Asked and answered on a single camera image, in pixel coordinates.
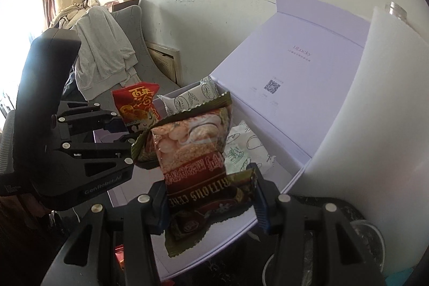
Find brown cardboard box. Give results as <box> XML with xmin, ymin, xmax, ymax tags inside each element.
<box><xmin>105</xmin><ymin>0</ymin><xmax>141</xmax><ymax>13</ymax></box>

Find white gift box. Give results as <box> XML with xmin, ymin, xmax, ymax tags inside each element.
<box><xmin>94</xmin><ymin>0</ymin><xmax>371</xmax><ymax>283</ymax></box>

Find green snack packet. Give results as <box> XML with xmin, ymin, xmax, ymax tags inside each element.
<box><xmin>131</xmin><ymin>92</ymin><xmax>258</xmax><ymax>256</ymax></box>

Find beige framed panel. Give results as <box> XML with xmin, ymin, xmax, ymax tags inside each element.
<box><xmin>146</xmin><ymin>41</ymin><xmax>182</xmax><ymax>86</ymax></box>

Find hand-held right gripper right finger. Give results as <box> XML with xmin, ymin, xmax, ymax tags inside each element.
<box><xmin>248</xmin><ymin>163</ymin><xmax>386</xmax><ymax>286</ymax></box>

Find clear jar with red contents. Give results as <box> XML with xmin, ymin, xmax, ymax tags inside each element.
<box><xmin>384</xmin><ymin>1</ymin><xmax>408</xmax><ymax>22</ymax></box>

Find bread print white packet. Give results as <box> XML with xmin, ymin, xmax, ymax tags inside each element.
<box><xmin>157</xmin><ymin>90</ymin><xmax>206</xmax><ymax>117</ymax></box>
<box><xmin>223</xmin><ymin>120</ymin><xmax>277</xmax><ymax>176</ymax></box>
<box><xmin>198</xmin><ymin>76</ymin><xmax>222</xmax><ymax>102</ymax></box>

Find dark cloth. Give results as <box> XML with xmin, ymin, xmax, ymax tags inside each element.
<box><xmin>62</xmin><ymin>70</ymin><xmax>81</xmax><ymax>99</ymax></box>

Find reddish curtain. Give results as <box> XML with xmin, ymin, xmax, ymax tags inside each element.
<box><xmin>41</xmin><ymin>0</ymin><xmax>56</xmax><ymax>30</ymax></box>

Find teal object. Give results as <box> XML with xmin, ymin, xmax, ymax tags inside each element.
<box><xmin>385</xmin><ymin>268</ymin><xmax>419</xmax><ymax>286</ymax></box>

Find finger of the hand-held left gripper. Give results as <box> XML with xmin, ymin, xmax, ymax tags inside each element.
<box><xmin>50</xmin><ymin>100</ymin><xmax>128</xmax><ymax>134</ymax></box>
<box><xmin>55</xmin><ymin>134</ymin><xmax>144</xmax><ymax>183</ymax></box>

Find red snack packet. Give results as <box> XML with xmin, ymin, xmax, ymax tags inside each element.
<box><xmin>112</xmin><ymin>82</ymin><xmax>162</xmax><ymax>136</ymax></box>

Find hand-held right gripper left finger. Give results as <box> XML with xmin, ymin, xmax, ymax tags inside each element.
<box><xmin>40</xmin><ymin>181</ymin><xmax>171</xmax><ymax>286</ymax></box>

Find red wrapper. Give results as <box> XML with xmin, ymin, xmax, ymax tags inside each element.
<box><xmin>113</xmin><ymin>244</ymin><xmax>125</xmax><ymax>273</ymax></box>

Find white cloth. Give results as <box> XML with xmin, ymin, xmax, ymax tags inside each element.
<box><xmin>74</xmin><ymin>6</ymin><xmax>138</xmax><ymax>101</ymax></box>

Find white foam sheet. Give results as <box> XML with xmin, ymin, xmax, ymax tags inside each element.
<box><xmin>303</xmin><ymin>5</ymin><xmax>429</xmax><ymax>278</ymax></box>

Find grey chair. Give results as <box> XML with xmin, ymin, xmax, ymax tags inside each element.
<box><xmin>67</xmin><ymin>0</ymin><xmax>182</xmax><ymax>99</ymax></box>

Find striped cloth pile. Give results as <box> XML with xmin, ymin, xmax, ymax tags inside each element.
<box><xmin>50</xmin><ymin>0</ymin><xmax>98</xmax><ymax>30</ymax></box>

